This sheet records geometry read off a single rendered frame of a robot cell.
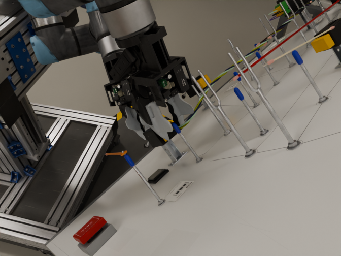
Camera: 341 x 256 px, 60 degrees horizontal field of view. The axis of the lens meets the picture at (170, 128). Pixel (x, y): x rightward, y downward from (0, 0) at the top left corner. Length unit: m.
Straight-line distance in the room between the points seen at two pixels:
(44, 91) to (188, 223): 2.35
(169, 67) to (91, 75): 2.25
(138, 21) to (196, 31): 2.81
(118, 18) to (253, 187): 0.29
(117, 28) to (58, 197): 1.29
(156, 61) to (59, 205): 1.27
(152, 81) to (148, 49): 0.05
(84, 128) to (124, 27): 1.52
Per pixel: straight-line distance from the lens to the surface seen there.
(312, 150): 0.37
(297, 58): 0.46
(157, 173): 0.61
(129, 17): 0.45
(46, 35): 0.82
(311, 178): 0.32
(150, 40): 0.44
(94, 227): 0.52
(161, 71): 0.45
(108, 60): 0.70
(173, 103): 0.56
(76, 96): 2.51
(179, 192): 0.48
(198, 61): 2.78
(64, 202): 1.63
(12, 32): 1.24
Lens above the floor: 1.58
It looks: 48 degrees down
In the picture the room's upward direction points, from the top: straight up
